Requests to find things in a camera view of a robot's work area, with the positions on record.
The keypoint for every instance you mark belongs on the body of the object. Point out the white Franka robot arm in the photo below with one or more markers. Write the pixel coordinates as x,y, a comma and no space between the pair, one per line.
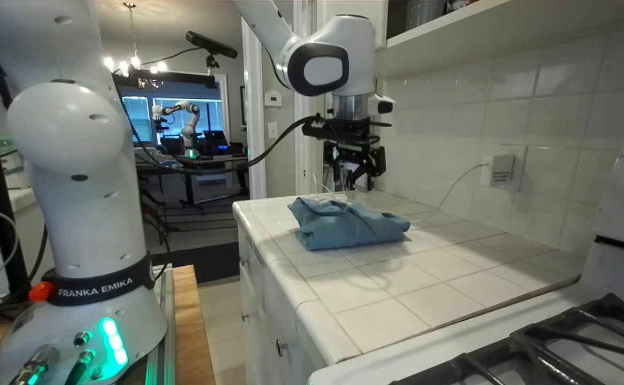
78,178

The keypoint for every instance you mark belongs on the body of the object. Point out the white upper cabinet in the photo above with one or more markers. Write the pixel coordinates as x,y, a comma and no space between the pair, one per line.
511,27

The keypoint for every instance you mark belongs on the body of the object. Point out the metal cabinet knob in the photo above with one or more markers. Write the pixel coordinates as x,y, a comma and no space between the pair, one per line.
281,347

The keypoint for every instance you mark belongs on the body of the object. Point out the lit chandelier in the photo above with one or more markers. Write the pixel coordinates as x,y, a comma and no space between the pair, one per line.
133,62

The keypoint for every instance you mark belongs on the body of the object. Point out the black camera on stand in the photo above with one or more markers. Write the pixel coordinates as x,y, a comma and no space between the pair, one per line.
210,42

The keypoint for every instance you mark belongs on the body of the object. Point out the cluttered background desk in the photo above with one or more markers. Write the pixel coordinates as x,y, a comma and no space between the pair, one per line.
197,174

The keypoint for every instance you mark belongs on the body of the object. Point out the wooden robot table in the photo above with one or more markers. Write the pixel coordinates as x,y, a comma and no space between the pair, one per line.
193,334

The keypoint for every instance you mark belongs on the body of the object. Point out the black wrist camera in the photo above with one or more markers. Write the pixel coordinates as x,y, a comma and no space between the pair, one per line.
335,129

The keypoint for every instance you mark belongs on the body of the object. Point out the white base cabinet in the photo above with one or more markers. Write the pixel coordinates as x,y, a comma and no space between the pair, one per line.
261,322

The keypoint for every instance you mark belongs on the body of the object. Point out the wall power outlet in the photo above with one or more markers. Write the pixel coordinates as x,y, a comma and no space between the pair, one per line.
502,170

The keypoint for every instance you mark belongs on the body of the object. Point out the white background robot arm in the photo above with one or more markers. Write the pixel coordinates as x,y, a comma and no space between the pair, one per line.
187,113

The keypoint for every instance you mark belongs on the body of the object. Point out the white wall thermostat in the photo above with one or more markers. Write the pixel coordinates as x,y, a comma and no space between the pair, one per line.
274,99

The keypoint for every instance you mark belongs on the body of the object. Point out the white light switch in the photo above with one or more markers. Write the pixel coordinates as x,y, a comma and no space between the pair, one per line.
272,130

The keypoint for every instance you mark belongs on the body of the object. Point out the white door frame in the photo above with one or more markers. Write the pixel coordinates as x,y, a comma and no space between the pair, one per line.
252,108

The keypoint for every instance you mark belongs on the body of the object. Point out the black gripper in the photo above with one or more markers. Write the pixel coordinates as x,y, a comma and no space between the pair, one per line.
354,152

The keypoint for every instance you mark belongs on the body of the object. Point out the blue cloth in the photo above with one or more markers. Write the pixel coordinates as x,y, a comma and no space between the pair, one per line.
346,224

